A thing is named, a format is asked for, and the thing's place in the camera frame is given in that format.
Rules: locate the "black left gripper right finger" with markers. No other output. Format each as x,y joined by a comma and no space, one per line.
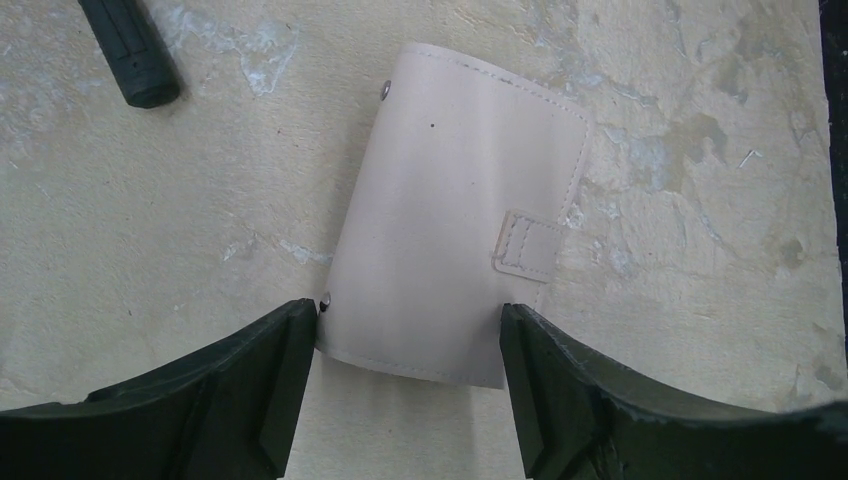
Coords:
580,414

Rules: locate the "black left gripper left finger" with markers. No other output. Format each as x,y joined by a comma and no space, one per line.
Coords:
226,411

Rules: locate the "black handled claw hammer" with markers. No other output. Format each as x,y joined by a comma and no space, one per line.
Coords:
134,50

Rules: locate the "beige leather card holder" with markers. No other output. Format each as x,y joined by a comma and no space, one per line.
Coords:
458,209

